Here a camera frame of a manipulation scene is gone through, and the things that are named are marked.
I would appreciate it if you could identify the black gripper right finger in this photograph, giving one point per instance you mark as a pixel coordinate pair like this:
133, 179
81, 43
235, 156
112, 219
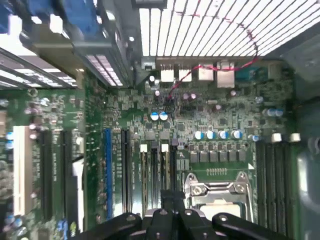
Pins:
192, 225

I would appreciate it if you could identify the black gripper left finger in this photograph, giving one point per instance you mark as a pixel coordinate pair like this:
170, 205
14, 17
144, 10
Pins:
160, 225

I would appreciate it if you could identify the green RAM stick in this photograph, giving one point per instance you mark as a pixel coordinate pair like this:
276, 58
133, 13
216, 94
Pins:
144, 170
165, 165

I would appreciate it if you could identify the black four-slot RAM bank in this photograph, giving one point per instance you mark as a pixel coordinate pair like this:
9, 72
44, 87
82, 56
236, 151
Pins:
272, 180
155, 170

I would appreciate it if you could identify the silver CPU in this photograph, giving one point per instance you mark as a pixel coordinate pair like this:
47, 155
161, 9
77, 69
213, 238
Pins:
220, 210

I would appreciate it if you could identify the metal CPU socket cover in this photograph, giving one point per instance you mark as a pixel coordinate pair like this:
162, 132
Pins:
217, 188

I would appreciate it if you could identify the black expansion slot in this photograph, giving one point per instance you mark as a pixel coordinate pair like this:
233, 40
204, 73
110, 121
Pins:
126, 170
67, 150
46, 175

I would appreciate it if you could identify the blue expansion slot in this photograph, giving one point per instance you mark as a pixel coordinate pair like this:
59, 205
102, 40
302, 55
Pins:
108, 172

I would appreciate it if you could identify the green motherboard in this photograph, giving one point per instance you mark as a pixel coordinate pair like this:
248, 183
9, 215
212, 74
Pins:
120, 107

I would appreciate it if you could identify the large silver rear port block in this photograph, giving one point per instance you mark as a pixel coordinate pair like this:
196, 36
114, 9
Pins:
225, 79

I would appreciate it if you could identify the white rear port block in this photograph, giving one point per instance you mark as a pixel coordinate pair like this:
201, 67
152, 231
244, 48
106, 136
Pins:
185, 75
167, 75

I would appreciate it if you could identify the white expansion slot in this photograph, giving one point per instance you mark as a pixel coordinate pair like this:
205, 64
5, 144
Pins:
18, 170

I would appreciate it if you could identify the black and silver PC case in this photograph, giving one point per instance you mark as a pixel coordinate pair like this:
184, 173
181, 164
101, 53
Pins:
307, 75

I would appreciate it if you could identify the blue card retention latch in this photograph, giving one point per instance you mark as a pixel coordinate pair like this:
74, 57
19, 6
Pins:
80, 22

